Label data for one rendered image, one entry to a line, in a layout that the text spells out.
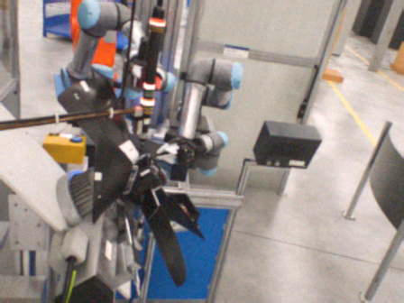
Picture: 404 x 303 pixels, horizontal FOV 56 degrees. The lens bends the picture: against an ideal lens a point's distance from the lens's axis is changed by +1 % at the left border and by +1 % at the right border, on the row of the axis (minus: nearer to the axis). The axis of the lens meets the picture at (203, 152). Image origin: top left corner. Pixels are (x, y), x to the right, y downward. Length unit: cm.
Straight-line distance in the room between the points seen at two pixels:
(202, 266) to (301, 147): 86
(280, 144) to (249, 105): 157
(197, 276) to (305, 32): 206
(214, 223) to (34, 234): 97
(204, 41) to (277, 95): 79
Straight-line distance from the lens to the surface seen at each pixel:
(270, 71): 325
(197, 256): 210
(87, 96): 123
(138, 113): 121
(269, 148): 175
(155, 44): 117
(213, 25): 304
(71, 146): 167
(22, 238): 131
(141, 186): 119
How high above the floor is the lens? 183
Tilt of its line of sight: 26 degrees down
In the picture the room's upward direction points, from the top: 12 degrees clockwise
